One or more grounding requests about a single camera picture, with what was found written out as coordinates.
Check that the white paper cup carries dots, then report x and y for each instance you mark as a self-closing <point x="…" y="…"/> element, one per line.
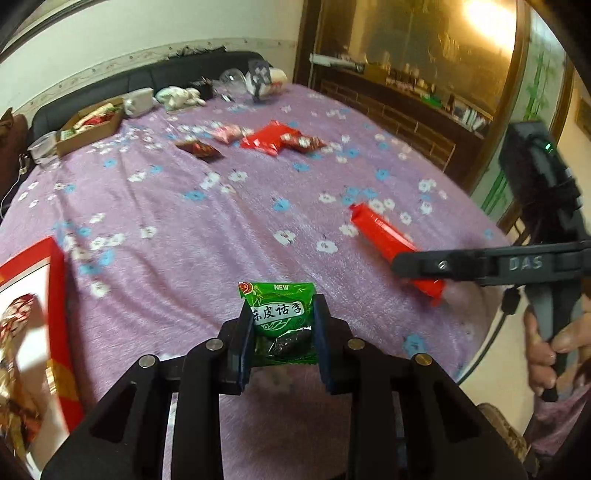
<point x="277" y="81"/>

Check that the person's right forearm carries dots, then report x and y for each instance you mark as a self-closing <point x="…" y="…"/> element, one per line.
<point x="561" y="424"/>

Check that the bamboo wall decal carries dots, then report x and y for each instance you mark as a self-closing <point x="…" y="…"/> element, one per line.
<point x="531" y="115"/>

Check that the black sofa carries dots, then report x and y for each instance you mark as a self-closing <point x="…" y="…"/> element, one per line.
<point x="138" y="76"/>

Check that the red gift box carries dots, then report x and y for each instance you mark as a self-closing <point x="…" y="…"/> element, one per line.
<point x="57" y="323"/>

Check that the pink snack packet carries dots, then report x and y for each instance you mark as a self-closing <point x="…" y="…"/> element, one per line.
<point x="228" y="134"/>

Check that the torn dark red packet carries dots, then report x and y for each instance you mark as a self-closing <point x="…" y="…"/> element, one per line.
<point x="198" y="150"/>

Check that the grey phone stand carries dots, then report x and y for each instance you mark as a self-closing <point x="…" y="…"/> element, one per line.
<point x="258" y="78"/>

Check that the clear plastic cup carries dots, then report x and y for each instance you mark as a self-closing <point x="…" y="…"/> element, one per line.
<point x="42" y="147"/>

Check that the person's right hand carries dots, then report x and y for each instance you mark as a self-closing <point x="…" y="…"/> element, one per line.
<point x="579" y="341"/>

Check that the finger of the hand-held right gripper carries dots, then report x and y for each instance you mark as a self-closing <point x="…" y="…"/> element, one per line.
<point x="438" y="266"/>

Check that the small black container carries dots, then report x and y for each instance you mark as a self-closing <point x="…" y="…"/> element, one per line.
<point x="202" y="88"/>

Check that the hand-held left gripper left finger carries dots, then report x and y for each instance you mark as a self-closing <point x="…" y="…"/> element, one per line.
<point x="244" y="350"/>

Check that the wooden glass cabinet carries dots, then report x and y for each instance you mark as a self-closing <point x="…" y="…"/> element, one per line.
<point x="415" y="69"/>

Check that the pile of assorted snack packets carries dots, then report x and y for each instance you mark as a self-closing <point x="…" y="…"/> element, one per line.
<point x="92" y="117"/>

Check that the plain red snack packet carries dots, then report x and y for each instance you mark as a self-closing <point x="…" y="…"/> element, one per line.
<point x="378" y="230"/>
<point x="268" y="138"/>

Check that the white mug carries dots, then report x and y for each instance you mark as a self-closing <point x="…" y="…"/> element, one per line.
<point x="138" y="102"/>

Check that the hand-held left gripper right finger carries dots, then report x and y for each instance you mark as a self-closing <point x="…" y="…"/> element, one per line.
<point x="323" y="350"/>

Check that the cardboard box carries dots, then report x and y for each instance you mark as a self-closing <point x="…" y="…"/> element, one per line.
<point x="90" y="131"/>

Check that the green snack packet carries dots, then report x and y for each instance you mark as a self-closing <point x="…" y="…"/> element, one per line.
<point x="281" y="318"/>

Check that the brown armchair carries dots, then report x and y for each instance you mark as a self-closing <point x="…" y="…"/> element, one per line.
<point x="11" y="143"/>

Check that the red flower-print snack packet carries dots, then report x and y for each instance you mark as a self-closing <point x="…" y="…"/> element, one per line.
<point x="304" y="142"/>

